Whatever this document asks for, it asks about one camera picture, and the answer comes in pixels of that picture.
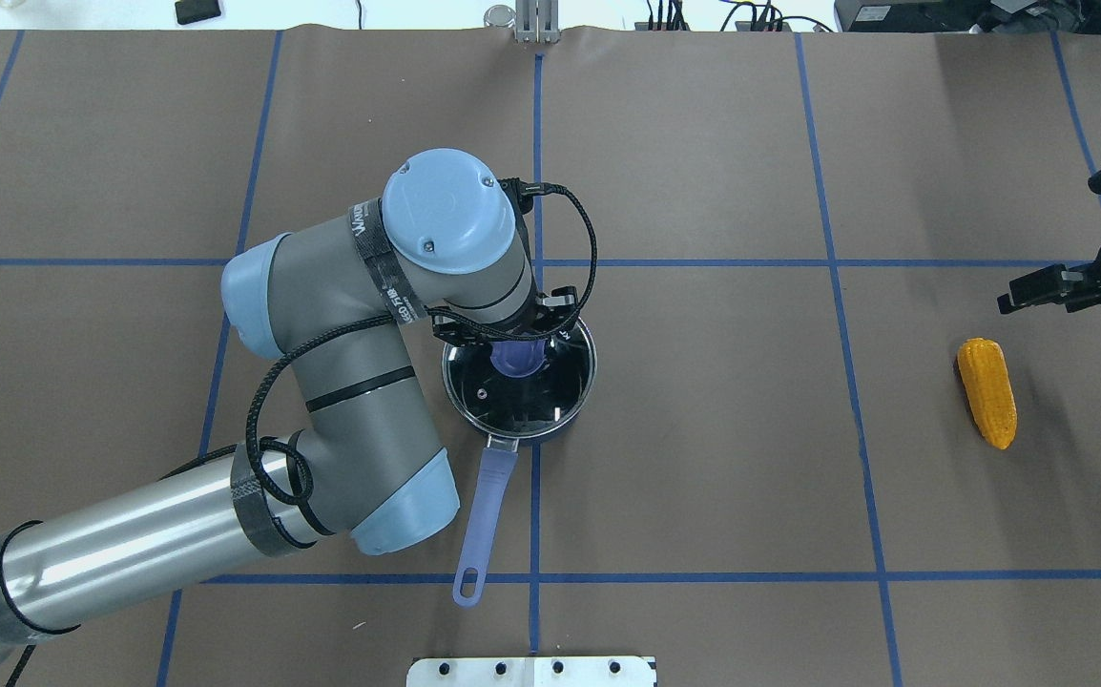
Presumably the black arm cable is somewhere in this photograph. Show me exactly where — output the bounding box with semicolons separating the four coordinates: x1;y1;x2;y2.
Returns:
243;177;599;508

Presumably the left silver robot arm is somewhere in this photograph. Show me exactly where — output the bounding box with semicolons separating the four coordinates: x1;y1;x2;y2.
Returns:
0;149;592;665

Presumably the small black square pad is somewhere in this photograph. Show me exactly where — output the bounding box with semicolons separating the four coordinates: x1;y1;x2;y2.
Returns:
173;0;222;28

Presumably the aluminium frame post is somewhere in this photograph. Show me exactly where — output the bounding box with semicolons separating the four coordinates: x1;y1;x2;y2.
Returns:
512;0;562;44

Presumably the dark blue saucepan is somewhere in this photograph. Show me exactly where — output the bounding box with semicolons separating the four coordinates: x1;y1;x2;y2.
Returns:
442;321;598;608

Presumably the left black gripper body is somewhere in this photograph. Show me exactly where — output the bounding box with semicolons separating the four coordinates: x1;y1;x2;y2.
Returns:
430;285;580;346

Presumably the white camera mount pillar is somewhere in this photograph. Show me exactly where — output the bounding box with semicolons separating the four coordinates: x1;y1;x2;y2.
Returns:
405;656;659;686

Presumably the glass pot lid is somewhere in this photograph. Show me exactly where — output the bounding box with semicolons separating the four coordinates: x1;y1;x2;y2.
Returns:
442;321;598;443

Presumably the yellow corn cob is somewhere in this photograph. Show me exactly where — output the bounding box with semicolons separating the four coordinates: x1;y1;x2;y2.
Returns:
955;338;1018;449

